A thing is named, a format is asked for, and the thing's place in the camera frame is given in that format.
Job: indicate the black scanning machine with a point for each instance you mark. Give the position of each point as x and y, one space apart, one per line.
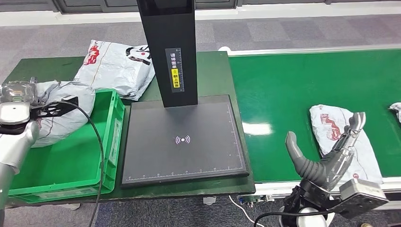
188 163

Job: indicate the machine label sticker yellow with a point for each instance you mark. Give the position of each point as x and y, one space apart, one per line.
171 56

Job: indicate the large white printed parcel bag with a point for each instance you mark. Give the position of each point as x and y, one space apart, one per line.
109 69

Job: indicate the green plastic crate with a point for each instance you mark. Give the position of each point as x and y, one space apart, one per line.
62 169

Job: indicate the conveyor connector block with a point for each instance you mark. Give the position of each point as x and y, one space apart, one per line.
247 199

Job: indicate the white table foot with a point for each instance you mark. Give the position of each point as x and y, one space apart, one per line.
70 206
209 200

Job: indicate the white parcel bag red print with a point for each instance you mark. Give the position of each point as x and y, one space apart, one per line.
397 109
329 125

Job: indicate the aluminium conveyor frame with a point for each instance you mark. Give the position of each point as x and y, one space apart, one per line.
313 49

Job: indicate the green conveyor belt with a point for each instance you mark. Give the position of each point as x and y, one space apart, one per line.
282 87

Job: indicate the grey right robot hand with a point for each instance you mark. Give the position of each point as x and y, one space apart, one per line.
325 172

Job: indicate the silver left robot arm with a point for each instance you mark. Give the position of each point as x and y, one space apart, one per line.
12 147

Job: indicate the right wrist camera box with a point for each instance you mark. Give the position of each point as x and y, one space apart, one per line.
360 192

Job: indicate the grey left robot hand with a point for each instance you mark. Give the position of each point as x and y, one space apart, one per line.
17 92

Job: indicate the grey parcel bag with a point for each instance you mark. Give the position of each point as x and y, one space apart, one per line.
62 128

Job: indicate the dark green table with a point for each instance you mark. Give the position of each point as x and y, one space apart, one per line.
213 75

